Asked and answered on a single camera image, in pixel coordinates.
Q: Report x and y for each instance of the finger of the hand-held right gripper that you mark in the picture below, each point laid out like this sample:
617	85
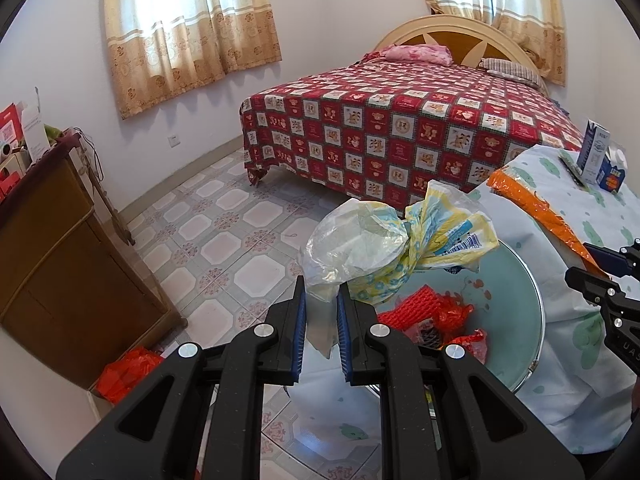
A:
612	260
592	285

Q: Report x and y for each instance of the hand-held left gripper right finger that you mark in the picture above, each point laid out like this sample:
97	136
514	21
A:
344	335

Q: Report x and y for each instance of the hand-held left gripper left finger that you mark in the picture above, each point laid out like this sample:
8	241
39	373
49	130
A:
299	330

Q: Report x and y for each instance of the red foam net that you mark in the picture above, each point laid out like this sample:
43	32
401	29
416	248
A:
410	307

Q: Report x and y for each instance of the teal metal-rimmed trash bin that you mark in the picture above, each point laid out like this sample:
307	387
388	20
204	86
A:
505	310

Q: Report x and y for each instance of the pale yellow printed plastic bag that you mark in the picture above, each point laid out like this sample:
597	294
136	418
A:
370	245

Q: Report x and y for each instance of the orange foil wrapper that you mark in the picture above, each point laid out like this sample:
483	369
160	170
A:
540	200

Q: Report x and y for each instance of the red crinkled plastic bag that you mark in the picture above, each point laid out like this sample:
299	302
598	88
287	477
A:
457	320

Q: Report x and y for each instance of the blue white milk carton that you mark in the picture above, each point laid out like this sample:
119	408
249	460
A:
612	175

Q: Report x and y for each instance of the round table, blue cloth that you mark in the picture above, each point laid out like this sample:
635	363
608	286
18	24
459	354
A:
570	400

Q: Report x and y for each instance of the dark grey flat object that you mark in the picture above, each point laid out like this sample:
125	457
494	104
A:
572	170

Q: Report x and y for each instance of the tall white carton box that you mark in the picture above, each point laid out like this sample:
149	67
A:
594	152

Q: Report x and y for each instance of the red shopping bag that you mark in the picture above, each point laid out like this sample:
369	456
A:
127	372

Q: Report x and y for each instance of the striped pillow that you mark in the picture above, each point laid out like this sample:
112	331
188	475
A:
510	71

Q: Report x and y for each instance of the bed with red quilt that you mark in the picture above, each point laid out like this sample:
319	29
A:
400	125

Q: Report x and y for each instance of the brown wooden cabinet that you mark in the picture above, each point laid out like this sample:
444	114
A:
65	270

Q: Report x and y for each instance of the beige patterned curtain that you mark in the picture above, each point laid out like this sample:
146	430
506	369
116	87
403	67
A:
530	20
190	35

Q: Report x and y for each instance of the cream wooden headboard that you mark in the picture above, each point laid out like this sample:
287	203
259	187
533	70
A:
440	37

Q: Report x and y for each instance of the pink floral pillow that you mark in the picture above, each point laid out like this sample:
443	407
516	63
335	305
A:
415	54

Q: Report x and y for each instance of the white upright card box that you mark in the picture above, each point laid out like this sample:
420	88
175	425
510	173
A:
36	132

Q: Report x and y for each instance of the red flat box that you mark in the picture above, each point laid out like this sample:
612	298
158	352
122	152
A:
11	125

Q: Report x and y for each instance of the white wall socket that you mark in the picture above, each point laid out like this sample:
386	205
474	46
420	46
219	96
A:
173	140

